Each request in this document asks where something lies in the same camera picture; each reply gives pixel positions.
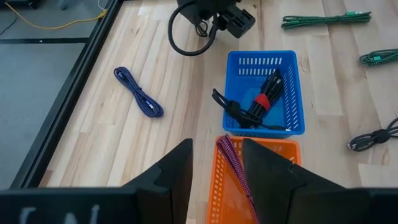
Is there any blue plastic slotted basket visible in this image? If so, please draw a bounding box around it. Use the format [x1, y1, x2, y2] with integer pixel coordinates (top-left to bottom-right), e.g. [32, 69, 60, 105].
[221, 50, 306, 139]

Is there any purple braided USB cable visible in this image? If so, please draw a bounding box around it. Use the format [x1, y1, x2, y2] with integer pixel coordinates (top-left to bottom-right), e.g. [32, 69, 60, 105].
[113, 66, 165, 119]

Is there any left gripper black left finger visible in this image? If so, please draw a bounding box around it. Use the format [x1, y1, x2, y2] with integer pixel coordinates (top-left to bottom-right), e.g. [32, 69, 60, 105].
[0, 138, 194, 224]

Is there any thin black USB cable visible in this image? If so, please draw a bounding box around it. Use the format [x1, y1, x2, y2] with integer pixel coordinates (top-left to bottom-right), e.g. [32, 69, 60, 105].
[211, 88, 292, 132]

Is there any dark grey USB cable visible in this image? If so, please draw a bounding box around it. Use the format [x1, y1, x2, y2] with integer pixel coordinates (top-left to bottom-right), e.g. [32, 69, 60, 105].
[346, 117, 398, 153]

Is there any green braided USB cable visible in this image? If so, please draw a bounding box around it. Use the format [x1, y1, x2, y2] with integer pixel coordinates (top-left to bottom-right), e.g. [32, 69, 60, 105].
[280, 11, 373, 30]
[359, 48, 398, 67]

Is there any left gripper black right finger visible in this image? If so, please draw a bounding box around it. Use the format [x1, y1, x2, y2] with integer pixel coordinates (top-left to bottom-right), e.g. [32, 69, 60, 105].
[241, 138, 398, 224]

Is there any right arm black sleeved cable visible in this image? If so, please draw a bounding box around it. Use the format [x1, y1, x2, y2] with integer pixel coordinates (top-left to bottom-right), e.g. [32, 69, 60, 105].
[167, 2, 220, 57]

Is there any orange plastic slotted basket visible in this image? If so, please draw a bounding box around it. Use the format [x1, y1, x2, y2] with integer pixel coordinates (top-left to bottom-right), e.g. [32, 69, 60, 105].
[205, 134, 302, 224]

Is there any black aluminium table frame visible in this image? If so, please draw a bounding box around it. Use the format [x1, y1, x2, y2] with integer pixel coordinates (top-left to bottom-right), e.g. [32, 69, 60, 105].
[0, 0, 125, 190]

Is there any magenta braided USB cable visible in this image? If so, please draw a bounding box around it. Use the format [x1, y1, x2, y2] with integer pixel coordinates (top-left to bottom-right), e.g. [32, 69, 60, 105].
[215, 134, 261, 224]

